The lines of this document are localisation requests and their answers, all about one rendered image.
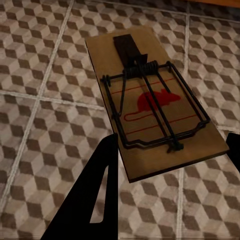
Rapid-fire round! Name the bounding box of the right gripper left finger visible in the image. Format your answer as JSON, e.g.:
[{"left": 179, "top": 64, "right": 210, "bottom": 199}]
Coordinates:
[{"left": 40, "top": 133, "right": 119, "bottom": 240}]

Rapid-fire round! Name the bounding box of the mousetrap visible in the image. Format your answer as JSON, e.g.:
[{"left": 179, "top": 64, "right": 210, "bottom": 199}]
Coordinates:
[{"left": 84, "top": 25, "right": 230, "bottom": 184}]

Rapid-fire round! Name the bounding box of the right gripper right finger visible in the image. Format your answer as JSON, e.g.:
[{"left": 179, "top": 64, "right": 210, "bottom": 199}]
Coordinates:
[{"left": 226, "top": 132, "right": 240, "bottom": 172}]

